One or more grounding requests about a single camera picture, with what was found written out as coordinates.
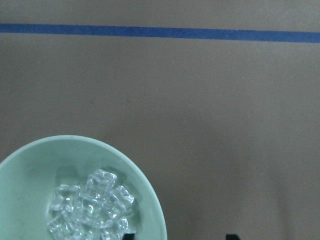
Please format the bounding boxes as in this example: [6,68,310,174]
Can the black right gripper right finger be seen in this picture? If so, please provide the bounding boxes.
[225,234,241,240]

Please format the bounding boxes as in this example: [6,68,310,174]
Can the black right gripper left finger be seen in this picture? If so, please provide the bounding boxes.
[122,233,135,240]

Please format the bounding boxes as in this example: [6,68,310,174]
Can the green bowl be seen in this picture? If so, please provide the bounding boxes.
[0,135,168,240]

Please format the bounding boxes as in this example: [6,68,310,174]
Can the ice cubes in green bowl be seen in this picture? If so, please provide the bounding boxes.
[47,169,136,240]

